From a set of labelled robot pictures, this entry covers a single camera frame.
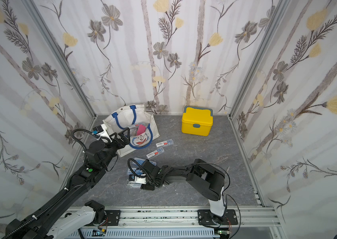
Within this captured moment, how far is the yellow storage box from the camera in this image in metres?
1.00

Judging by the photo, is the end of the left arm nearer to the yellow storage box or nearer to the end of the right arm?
the end of the right arm

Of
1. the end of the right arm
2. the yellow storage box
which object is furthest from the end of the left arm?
the yellow storage box
